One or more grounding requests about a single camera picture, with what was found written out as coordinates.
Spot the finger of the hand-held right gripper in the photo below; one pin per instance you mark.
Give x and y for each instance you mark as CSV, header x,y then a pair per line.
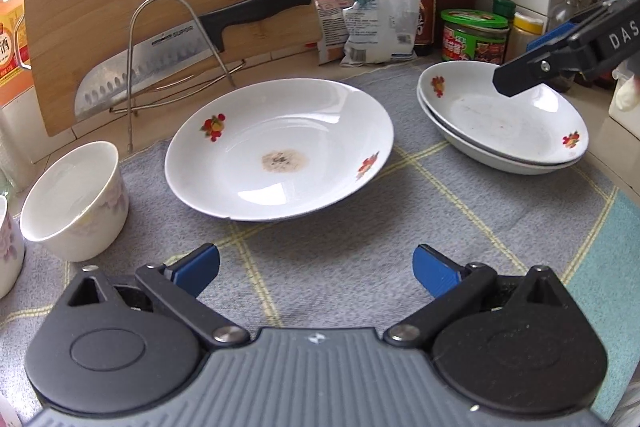
x,y
520,74
550,38

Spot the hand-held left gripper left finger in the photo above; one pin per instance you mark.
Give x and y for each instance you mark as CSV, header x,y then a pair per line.
x,y
200,264

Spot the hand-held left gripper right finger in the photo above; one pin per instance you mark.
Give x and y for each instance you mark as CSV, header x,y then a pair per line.
x,y
435,274

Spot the white floral bowl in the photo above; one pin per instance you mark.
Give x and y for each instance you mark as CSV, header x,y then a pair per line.
x,y
75,202

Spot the white floral plate with stain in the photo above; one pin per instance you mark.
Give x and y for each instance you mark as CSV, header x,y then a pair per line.
x,y
280,147

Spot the floral white cup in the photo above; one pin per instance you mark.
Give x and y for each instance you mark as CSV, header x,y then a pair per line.
x,y
9,252

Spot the spice jar with yellow cap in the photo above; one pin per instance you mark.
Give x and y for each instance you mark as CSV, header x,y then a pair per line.
x,y
527,34

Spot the glass bottle with red cap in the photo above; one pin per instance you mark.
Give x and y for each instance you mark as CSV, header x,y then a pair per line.
x,y
565,7

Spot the small green capped jar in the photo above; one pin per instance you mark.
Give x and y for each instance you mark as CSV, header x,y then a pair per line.
x,y
504,7

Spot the sauce jar with green lid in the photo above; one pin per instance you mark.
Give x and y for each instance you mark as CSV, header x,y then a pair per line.
x,y
472,39

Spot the grey blue checked dish cloth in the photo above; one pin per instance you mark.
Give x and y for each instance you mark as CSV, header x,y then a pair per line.
x,y
350,257

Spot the white printed plastic bag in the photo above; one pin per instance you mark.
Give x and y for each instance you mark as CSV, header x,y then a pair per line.
x,y
385,22

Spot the clipped snack bag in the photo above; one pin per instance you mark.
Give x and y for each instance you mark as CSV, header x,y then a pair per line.
x,y
330,22

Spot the orange cooking wine jug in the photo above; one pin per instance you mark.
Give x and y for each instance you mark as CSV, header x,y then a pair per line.
x,y
10,47

